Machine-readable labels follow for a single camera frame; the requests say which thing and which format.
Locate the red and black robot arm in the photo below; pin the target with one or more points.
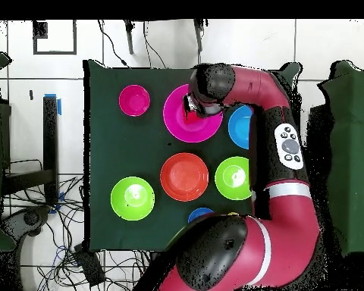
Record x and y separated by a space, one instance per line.
285 227

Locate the large pink bowl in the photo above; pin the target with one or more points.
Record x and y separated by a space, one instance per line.
182 130

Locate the small crimson bowl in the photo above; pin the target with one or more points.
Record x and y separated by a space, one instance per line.
134 100

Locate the light blue bowl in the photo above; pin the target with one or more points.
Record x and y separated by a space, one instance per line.
239 127

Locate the black stand leg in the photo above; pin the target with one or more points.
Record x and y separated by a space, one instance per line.
129 36
198 33

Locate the orange bowl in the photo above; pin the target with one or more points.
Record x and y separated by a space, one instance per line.
184 177

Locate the green bowl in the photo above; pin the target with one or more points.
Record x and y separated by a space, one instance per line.
132 198
230 178

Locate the dark blue bowl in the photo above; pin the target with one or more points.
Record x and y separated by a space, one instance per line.
197 213

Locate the black metal stand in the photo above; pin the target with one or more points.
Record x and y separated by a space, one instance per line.
50 136
318 121

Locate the dark green tablecloth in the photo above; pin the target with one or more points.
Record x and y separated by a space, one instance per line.
124 236

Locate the black power strip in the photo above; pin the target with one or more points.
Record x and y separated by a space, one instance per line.
89 266

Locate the grey square frame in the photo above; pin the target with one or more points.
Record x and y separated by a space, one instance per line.
54 53

